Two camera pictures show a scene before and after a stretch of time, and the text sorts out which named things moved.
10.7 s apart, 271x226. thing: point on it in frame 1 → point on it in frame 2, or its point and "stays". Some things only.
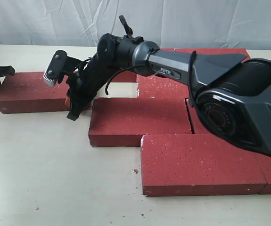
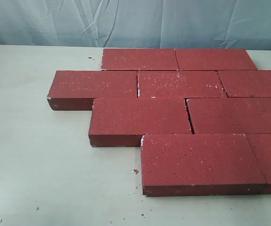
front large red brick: x=197 y=165 stays
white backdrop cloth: x=259 y=24 stays
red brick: x=30 y=92 → x=76 y=90
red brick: x=122 y=121 stays
